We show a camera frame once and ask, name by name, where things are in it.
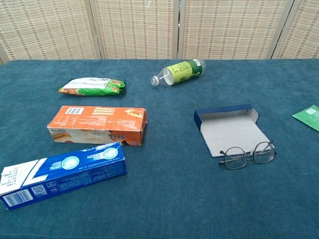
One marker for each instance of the orange biscuit box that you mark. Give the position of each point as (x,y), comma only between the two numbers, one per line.
(99,119)

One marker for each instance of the thin-framed eyeglasses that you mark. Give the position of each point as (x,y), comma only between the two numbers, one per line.
(263,154)

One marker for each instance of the woven folding screen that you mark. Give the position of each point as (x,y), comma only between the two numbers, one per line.
(137,30)

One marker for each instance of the teal tablecloth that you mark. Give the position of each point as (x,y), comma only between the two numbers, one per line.
(174,199)

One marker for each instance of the green snack bag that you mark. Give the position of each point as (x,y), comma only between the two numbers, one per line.
(92,87)

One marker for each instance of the green square sachet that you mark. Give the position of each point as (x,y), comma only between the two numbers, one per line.
(310,117)

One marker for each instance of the clear bottle with green label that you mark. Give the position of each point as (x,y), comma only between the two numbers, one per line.
(184,71)

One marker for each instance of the dark blue glasses case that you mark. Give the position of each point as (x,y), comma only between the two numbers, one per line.
(229,129)

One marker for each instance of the blue toothpaste box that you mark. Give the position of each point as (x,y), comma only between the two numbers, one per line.
(74,171)

